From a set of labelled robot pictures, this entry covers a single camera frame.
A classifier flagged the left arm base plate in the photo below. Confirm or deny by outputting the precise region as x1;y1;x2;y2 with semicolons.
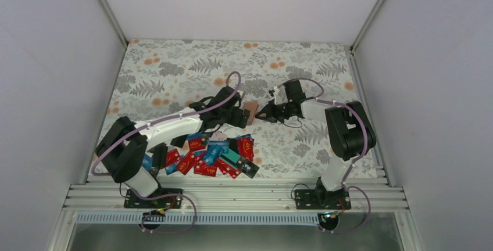
123;188;183;210

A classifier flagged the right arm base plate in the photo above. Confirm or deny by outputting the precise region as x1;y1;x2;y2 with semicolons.
293;189;352;210

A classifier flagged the black card left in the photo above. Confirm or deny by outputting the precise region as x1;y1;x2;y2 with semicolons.
170;134;188;148

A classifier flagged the blue card far left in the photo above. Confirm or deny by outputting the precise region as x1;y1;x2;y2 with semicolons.
142;154;153;171

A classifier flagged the white pink card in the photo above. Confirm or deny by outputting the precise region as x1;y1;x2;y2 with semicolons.
209;131;228;141

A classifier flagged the teal card with black stripe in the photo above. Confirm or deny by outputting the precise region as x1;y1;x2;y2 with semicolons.
220;149;241;167

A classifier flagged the red card lower left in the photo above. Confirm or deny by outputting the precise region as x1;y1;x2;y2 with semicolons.
176;152;197;175

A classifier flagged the aluminium rail frame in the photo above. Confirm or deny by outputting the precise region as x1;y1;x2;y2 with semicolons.
48;166;422;250

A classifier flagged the floral patterned table mat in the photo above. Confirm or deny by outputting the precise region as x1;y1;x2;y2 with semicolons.
102;39;358;178

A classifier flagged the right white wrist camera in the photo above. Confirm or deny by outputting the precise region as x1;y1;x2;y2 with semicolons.
269;87;280;105

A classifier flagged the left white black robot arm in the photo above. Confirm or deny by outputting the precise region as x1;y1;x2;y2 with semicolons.
95;86;247;207

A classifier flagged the black vip logo card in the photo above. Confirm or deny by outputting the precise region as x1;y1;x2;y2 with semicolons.
235;157;259;178

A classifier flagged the red vip card right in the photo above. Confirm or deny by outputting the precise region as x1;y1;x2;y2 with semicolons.
237;137;254;162

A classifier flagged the red vip card upper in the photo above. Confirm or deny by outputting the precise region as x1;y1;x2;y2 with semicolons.
187;135;208;152

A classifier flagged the red vip card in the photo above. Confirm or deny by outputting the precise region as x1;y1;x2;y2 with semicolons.
194;164;217;177
187;135;208;152
237;137;254;162

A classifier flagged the blue diamond card centre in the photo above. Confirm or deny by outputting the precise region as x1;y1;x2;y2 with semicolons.
202;141;229;166

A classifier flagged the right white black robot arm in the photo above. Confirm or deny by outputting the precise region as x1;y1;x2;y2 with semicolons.
255;78;377;209

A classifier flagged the red vip card bottom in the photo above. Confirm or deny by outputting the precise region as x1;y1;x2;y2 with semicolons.
194;164;217;177

